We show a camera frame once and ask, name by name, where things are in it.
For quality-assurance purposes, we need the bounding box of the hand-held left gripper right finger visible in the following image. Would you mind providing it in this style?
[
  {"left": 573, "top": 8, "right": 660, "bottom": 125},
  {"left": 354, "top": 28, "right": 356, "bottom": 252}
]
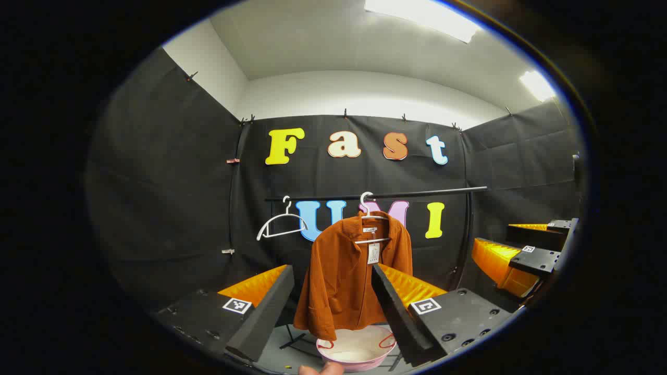
[{"left": 370, "top": 262, "right": 515, "bottom": 367}]

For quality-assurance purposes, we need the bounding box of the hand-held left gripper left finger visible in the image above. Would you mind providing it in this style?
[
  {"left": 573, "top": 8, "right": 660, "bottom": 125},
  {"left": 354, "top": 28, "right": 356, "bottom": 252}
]
[{"left": 150, "top": 264, "right": 295, "bottom": 363}]

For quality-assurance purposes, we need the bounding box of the pink round laundry hamper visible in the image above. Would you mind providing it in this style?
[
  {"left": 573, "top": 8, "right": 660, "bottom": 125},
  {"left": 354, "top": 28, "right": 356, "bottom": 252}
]
[{"left": 316, "top": 326, "right": 398, "bottom": 372}]

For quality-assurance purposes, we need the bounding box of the orange corduroy jacket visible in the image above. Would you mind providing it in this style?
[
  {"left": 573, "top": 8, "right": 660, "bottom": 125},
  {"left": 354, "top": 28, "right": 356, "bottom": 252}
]
[{"left": 293, "top": 210, "right": 413, "bottom": 342}]

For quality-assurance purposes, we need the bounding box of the white plastic clothes hanger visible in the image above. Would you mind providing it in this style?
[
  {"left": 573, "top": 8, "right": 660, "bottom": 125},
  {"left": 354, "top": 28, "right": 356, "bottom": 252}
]
[
  {"left": 354, "top": 192, "right": 391, "bottom": 245},
  {"left": 256, "top": 196, "right": 308, "bottom": 241}
]

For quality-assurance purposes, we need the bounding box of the black metal clothes rack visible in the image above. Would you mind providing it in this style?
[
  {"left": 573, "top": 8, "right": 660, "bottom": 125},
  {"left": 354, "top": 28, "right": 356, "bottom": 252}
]
[{"left": 265, "top": 186, "right": 488, "bottom": 371}]

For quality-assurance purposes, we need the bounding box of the black backdrop cloth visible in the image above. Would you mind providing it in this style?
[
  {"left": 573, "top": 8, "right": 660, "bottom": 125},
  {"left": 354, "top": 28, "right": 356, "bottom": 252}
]
[{"left": 86, "top": 47, "right": 587, "bottom": 334}]

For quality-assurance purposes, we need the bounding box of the small ceiling light panel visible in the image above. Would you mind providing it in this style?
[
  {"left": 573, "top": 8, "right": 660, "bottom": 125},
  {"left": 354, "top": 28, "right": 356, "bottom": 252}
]
[{"left": 520, "top": 70, "right": 557, "bottom": 102}]

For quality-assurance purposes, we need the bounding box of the large ceiling light panel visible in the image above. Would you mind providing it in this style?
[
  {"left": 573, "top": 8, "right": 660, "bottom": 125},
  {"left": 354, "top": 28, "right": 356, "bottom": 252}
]
[{"left": 365, "top": 0, "right": 480, "bottom": 43}]

